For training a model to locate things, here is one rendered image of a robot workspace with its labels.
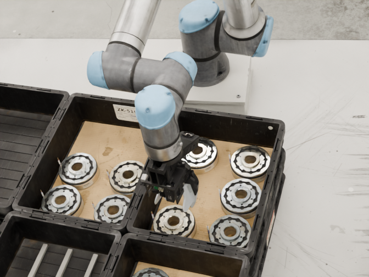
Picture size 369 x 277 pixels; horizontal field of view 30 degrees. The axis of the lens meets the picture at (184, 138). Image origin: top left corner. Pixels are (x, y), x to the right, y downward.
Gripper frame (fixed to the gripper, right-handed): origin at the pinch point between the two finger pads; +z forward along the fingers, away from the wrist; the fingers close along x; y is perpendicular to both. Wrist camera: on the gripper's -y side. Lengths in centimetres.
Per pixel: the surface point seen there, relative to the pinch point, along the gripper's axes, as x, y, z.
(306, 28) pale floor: -16, -171, 97
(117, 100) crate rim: -30.2, -27.4, 4.3
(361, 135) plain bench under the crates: 31, -53, 27
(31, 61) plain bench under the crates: -82, -55, 27
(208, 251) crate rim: 9.8, 9.0, 4.5
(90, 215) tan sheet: -25.8, 2.8, 14.4
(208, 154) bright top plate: -2.4, -21.8, 11.2
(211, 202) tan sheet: 2.5, -9.9, 14.4
